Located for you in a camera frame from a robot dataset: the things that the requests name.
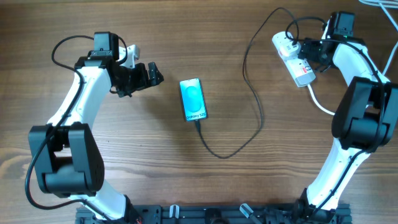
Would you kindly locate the white charger plug adapter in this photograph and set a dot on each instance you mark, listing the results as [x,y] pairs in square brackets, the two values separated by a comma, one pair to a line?
[289,50]

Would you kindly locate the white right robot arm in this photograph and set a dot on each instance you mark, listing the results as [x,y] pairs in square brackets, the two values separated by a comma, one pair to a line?
[364,120]

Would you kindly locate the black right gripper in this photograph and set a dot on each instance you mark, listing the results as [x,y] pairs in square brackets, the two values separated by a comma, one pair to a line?
[312,45]

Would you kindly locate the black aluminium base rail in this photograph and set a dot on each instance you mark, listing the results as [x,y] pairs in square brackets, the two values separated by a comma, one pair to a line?
[278,213]

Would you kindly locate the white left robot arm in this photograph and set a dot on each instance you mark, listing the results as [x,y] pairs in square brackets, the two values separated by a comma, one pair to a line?
[66,160]

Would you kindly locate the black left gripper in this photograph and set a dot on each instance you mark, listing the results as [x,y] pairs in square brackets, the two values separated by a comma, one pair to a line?
[142,81]

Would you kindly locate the Galaxy smartphone cyan screen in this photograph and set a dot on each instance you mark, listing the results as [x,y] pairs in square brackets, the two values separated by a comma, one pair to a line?
[193,102]

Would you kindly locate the white power strip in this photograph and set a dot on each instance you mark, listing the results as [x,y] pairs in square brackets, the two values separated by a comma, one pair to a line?
[300,70]

